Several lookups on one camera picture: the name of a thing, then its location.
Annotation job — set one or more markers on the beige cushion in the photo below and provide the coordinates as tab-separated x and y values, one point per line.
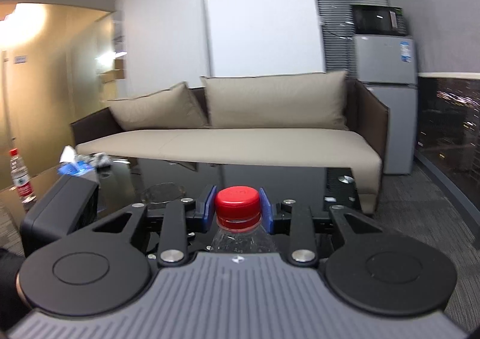
308	100
173	108

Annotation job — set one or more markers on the grey roller blind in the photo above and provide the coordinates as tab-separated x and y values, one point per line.
170	41

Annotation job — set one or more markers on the black microwave oven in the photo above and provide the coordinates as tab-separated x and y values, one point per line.
379	20

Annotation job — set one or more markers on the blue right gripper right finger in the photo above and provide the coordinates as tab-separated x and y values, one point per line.
267	211

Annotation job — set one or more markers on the black box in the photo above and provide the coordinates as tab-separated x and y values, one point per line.
70	204

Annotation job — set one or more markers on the dark forearm sleeve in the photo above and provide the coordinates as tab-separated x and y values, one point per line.
13	308

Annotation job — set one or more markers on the glass ashtray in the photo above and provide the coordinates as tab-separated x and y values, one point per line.
158	196

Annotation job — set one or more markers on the silver refrigerator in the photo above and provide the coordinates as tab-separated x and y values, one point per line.
387	67

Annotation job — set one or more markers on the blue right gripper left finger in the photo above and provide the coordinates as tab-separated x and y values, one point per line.
205	208

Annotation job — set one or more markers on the clear plastic water bottle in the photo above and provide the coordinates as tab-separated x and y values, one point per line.
242	237

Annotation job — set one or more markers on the small water bottle red cap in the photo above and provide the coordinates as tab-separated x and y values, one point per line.
21	178

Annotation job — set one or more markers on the beige sofa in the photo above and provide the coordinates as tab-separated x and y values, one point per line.
360	147

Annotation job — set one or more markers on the blue tissue pack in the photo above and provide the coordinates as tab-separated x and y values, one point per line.
73	164

